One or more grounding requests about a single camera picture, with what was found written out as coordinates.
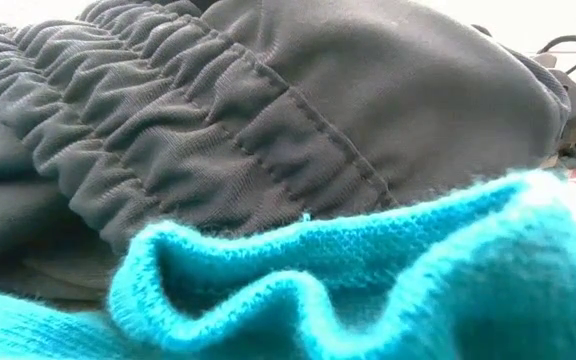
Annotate dark charcoal elastic-waist shorts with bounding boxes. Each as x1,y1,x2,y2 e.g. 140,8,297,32
0,0,572,306

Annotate teal knit garment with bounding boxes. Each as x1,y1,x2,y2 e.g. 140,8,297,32
0,168,576,360

